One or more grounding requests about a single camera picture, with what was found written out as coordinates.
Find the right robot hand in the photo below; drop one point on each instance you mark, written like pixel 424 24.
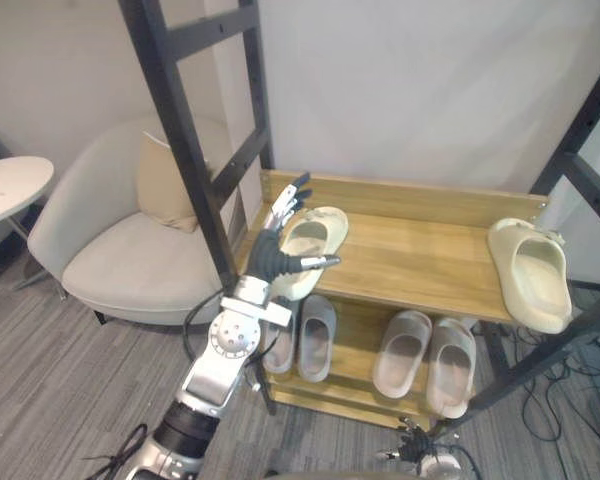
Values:
pixel 414 444

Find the black metal frame upright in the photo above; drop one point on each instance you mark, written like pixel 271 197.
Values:
pixel 570 175
pixel 180 125

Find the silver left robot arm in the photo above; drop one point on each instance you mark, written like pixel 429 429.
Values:
pixel 220 370

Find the beige foam slipper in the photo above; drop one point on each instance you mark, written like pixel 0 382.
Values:
pixel 325 230
pixel 535 295

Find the round white side table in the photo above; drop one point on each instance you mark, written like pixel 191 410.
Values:
pixel 10 185

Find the grey foam slipper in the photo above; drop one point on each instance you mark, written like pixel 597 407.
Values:
pixel 450 370
pixel 282 356
pixel 316 345
pixel 402 357

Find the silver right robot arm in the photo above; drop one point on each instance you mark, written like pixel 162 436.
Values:
pixel 442 466

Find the beige cushion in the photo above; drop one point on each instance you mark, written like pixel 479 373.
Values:
pixel 160 190

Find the light grey armchair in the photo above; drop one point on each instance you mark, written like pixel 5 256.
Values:
pixel 130 265

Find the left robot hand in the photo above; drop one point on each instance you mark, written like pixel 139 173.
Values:
pixel 269 257

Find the wooden shoe rack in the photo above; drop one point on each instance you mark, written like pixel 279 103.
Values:
pixel 405 250

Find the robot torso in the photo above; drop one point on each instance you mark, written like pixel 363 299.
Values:
pixel 325 476

